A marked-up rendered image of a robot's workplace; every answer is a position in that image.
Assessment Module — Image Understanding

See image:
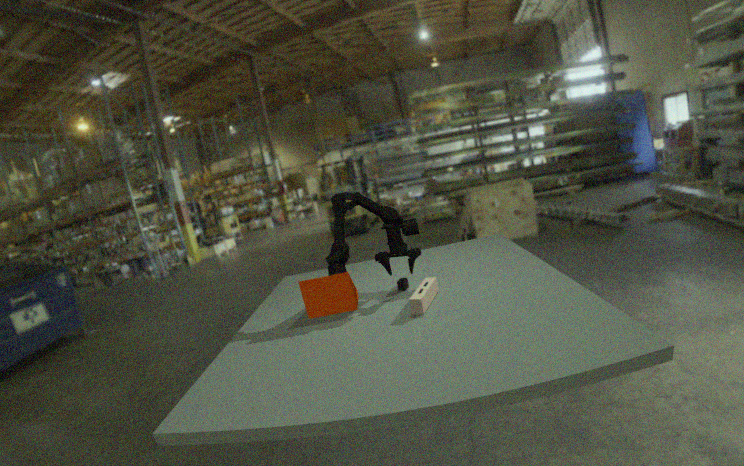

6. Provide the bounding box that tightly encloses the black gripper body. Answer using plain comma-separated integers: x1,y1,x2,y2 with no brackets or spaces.
375,237,422,262

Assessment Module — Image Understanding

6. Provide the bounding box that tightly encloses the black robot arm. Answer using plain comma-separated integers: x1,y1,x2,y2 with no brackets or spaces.
325,192,419,276

